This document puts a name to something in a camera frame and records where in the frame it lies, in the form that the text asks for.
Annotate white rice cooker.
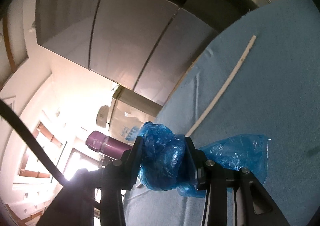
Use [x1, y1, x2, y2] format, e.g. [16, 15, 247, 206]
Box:
[96, 105, 110, 128]

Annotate blue tablecloth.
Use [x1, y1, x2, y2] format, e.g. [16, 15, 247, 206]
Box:
[122, 0, 320, 226]

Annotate white chest freezer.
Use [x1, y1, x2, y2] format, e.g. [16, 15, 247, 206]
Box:
[107, 86, 162, 145]

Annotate blue plastic bag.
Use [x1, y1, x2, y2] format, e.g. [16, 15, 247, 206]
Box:
[138, 121, 270, 198]

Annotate grey multi-door refrigerator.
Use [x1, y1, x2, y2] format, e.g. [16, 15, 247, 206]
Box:
[35, 0, 216, 105]

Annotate purple thermos bottle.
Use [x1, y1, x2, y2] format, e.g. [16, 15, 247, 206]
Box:
[85, 131, 132, 159]

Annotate white thin stick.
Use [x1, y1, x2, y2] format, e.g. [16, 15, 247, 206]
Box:
[135, 34, 257, 189]

